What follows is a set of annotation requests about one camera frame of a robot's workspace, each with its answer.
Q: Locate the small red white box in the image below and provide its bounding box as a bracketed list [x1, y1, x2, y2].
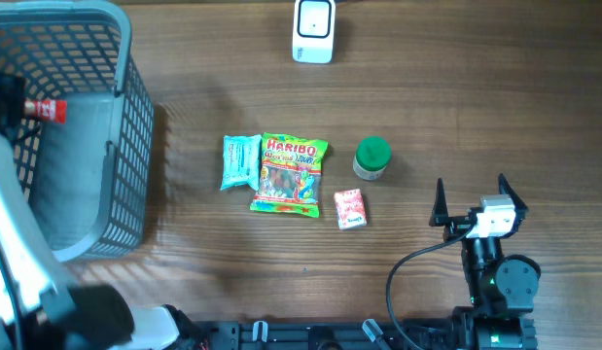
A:
[334, 189, 367, 230]

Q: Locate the black right camera cable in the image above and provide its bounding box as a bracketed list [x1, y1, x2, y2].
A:
[385, 224, 477, 350]

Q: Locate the teal tissue packet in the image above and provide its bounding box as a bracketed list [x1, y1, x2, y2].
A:
[220, 134, 262, 191]

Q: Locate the Haribo gummy candy bag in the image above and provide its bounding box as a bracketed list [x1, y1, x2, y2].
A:
[250, 133, 329, 218]

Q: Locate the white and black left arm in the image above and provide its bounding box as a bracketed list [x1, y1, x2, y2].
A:
[0, 73, 208, 349]

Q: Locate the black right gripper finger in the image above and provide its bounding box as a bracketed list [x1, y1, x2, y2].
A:
[498, 173, 524, 207]
[431, 178, 449, 219]

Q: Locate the white barcode scanner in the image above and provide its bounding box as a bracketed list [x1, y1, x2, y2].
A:
[292, 0, 336, 64]

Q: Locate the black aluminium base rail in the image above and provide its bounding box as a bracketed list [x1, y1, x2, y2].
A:
[183, 319, 539, 350]

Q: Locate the grey plastic shopping basket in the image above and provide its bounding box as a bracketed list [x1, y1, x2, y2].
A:
[0, 1, 155, 262]

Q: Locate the green lidded white jar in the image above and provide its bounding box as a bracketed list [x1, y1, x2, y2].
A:
[353, 136, 392, 181]

